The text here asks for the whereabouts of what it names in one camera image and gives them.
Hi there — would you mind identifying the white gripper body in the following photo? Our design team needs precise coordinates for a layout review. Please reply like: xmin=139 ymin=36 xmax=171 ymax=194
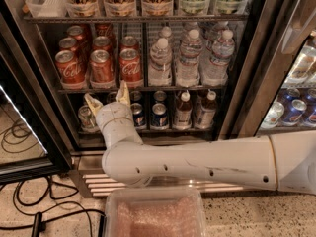
xmin=96 ymin=102 xmax=143 ymax=149

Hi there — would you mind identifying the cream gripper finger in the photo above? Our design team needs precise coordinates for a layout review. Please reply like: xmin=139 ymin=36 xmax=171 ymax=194
xmin=116 ymin=80 xmax=130 ymax=106
xmin=84 ymin=93 xmax=103 ymax=116

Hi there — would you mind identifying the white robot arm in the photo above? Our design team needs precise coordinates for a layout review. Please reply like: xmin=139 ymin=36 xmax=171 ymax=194
xmin=84 ymin=83 xmax=316 ymax=195

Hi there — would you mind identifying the front left pepsi can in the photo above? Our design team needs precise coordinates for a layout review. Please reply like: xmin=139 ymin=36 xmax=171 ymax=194
xmin=131 ymin=103 xmax=146 ymax=128

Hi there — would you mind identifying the pepsi can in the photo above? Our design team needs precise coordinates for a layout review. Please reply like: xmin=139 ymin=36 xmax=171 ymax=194
xmin=150 ymin=103 xmax=169 ymax=130
xmin=131 ymin=103 xmax=146 ymax=128

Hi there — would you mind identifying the front left green soda can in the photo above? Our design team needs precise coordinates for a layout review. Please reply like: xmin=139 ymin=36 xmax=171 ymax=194
xmin=78 ymin=105 xmax=99 ymax=133

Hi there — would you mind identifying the front right pepsi can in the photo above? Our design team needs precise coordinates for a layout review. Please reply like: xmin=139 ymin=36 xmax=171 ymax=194
xmin=150 ymin=103 xmax=169 ymax=130

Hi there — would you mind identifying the second row right coke can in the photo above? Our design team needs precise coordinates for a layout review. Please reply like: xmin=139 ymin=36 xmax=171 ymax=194
xmin=119 ymin=36 xmax=139 ymax=51

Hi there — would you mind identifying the second row coke can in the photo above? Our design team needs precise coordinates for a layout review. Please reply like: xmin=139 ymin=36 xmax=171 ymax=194
xmin=119 ymin=36 xmax=139 ymax=51
xmin=57 ymin=37 xmax=83 ymax=62
xmin=92 ymin=36 xmax=113 ymax=53

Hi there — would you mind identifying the second row middle coke can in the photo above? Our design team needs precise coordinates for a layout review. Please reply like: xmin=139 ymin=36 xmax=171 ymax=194
xmin=92 ymin=36 xmax=113 ymax=53

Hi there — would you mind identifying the second row left coke can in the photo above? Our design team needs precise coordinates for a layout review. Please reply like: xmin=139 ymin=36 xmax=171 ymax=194
xmin=57 ymin=37 xmax=83 ymax=62

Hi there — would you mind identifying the open glass fridge door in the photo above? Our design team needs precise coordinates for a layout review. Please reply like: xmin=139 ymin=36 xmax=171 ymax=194
xmin=0 ymin=15 xmax=71 ymax=185

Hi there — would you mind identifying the stainless steel fridge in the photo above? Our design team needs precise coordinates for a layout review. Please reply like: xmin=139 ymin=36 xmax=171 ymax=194
xmin=0 ymin=0 xmax=316 ymax=194

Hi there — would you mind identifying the top shelf gold can middle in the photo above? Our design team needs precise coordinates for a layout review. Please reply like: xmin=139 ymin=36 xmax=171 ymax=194
xmin=104 ymin=0 xmax=136 ymax=17

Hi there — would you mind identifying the empty clear shelf tray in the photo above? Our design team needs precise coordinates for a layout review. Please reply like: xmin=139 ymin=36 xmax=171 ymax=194
xmin=26 ymin=0 xmax=67 ymax=18

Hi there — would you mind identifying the front left water bottle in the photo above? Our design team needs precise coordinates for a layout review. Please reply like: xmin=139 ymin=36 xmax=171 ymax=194
xmin=148 ymin=38 xmax=172 ymax=86

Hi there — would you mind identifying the water bottle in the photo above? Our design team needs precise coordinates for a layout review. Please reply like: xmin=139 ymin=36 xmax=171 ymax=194
xmin=201 ymin=30 xmax=235 ymax=86
xmin=148 ymin=38 xmax=172 ymax=86
xmin=176 ymin=29 xmax=202 ymax=87

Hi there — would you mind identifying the left brown tea bottle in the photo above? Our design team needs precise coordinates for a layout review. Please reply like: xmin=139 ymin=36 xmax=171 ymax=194
xmin=173 ymin=91 xmax=193 ymax=130

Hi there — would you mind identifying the brown tea bottle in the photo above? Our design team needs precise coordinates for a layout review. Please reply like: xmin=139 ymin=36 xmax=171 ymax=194
xmin=173 ymin=91 xmax=193 ymax=130
xmin=194 ymin=90 xmax=217 ymax=129

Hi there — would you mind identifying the front middle water bottle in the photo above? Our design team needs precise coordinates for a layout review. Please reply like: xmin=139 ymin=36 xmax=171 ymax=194
xmin=176 ymin=29 xmax=202 ymax=87

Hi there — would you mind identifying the right brown tea bottle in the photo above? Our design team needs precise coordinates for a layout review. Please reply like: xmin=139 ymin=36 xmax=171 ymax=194
xmin=194 ymin=90 xmax=217 ymax=129

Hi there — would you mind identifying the clear plastic bin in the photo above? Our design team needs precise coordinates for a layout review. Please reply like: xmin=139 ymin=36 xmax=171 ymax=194
xmin=103 ymin=187 xmax=207 ymax=237

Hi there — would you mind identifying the front right water bottle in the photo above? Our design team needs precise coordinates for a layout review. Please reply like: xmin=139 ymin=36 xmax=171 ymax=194
xmin=201 ymin=30 xmax=235 ymax=86

